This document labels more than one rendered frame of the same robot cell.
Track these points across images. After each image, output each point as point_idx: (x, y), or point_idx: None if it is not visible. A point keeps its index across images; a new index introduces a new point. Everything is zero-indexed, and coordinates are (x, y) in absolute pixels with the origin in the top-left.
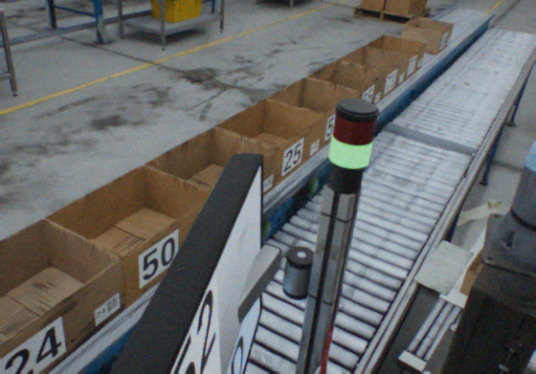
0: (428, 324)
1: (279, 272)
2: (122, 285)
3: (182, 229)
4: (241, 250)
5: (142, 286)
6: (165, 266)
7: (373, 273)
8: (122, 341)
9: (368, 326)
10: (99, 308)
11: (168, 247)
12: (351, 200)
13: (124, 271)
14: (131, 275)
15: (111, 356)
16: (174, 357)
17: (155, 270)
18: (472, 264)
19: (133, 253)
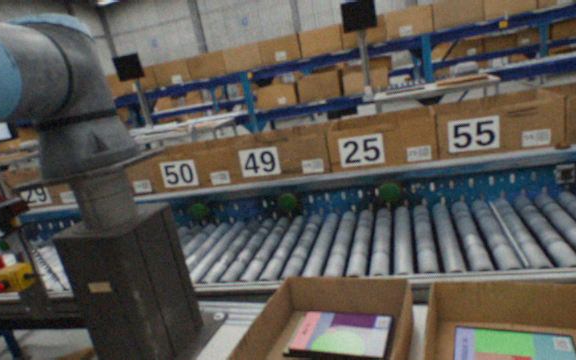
0: (223, 304)
1: (258, 231)
2: (151, 177)
3: (197, 162)
4: None
5: (167, 186)
6: (186, 183)
7: (290, 261)
8: (136, 204)
9: (207, 277)
10: (135, 182)
11: (186, 170)
12: None
13: (151, 168)
14: (157, 174)
15: None
16: None
17: (177, 181)
18: (308, 281)
19: (155, 160)
